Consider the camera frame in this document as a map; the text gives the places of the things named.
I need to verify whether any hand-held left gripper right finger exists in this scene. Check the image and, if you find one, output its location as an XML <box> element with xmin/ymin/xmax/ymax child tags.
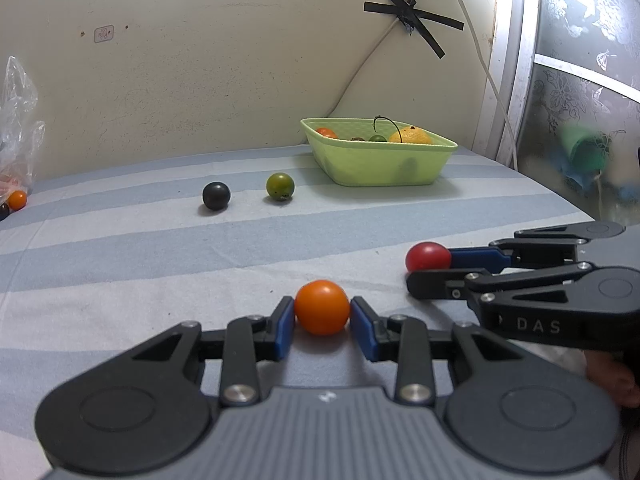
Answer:
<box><xmin>350</xmin><ymin>296</ymin><xmax>523</xmax><ymax>406</ymax></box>

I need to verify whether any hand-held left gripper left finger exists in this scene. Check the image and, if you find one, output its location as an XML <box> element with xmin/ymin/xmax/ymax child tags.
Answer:
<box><xmin>131</xmin><ymin>296</ymin><xmax>296</xmax><ymax>407</ymax></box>

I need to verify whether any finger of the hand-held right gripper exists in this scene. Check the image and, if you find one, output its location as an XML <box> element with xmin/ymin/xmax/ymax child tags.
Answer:
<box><xmin>406</xmin><ymin>261</ymin><xmax>595</xmax><ymax>315</ymax></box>
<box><xmin>449</xmin><ymin>224</ymin><xmax>592</xmax><ymax>273</ymax></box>

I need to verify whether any red tomato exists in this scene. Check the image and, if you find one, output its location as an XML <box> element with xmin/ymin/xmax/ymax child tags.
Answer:
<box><xmin>405</xmin><ymin>242</ymin><xmax>452</xmax><ymax>273</ymax></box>

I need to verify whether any light green plastic basin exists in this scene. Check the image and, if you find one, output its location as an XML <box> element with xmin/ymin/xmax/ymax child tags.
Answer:
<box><xmin>300</xmin><ymin>117</ymin><xmax>459</xmax><ymax>188</ymax></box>

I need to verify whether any green tomato with stem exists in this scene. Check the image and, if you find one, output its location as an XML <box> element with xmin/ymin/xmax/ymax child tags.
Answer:
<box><xmin>369</xmin><ymin>115</ymin><xmax>402</xmax><ymax>143</ymax></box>

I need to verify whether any person's right hand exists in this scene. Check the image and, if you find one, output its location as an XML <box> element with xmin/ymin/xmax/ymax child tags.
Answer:
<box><xmin>582</xmin><ymin>350</ymin><xmax>640</xmax><ymax>408</ymax></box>

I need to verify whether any yellow orange fruit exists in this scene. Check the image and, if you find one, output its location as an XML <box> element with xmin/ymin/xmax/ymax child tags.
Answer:
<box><xmin>388</xmin><ymin>125</ymin><xmax>433</xmax><ymax>145</ymax></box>

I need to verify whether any dark purple tomato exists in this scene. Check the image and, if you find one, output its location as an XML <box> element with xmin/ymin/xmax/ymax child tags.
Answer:
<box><xmin>202</xmin><ymin>181</ymin><xmax>231</xmax><ymax>211</ymax></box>

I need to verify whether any green blurred object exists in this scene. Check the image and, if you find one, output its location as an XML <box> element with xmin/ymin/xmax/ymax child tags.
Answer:
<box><xmin>556</xmin><ymin>124</ymin><xmax>615</xmax><ymax>178</ymax></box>

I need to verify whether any striped bed sheet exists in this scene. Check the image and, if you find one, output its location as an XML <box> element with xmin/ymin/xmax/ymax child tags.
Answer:
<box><xmin>0</xmin><ymin>142</ymin><xmax>623</xmax><ymax>466</ymax></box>

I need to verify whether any frosted floral window glass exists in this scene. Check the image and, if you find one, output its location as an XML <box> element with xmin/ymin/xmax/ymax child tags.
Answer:
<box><xmin>517</xmin><ymin>0</ymin><xmax>640</xmax><ymax>223</ymax></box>

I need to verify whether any clear plastic bag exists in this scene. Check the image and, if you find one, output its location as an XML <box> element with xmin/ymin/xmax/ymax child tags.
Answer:
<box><xmin>0</xmin><ymin>56</ymin><xmax>46</xmax><ymax>196</ymax></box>

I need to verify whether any white cable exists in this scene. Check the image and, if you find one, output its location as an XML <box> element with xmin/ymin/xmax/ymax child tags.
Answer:
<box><xmin>325</xmin><ymin>0</ymin><xmax>418</xmax><ymax>118</ymax></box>
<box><xmin>445</xmin><ymin>0</ymin><xmax>520</xmax><ymax>170</ymax></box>

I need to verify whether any white window frame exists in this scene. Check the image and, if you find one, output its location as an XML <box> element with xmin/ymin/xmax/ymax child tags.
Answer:
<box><xmin>472</xmin><ymin>0</ymin><xmax>640</xmax><ymax>173</ymax></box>

